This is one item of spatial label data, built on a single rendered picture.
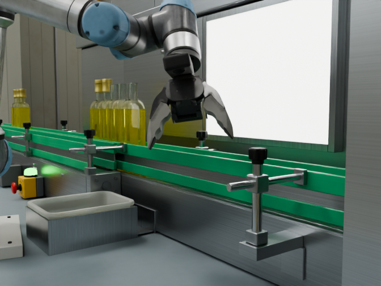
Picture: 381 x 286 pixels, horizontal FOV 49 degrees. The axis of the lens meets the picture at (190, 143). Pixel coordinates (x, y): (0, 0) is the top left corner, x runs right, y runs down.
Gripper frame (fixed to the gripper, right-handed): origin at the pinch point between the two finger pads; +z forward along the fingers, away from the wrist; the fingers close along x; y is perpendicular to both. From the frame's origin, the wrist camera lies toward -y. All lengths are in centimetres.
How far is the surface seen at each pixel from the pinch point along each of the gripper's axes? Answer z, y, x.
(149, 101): -45, 52, 16
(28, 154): -43, 74, 68
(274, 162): -0.6, 14.7, -15.8
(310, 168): 3.9, 9.1, -21.6
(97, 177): -14, 40, 29
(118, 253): 11.3, 26.0, 19.9
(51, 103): -431, 588, 294
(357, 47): 7.7, -30.5, -19.8
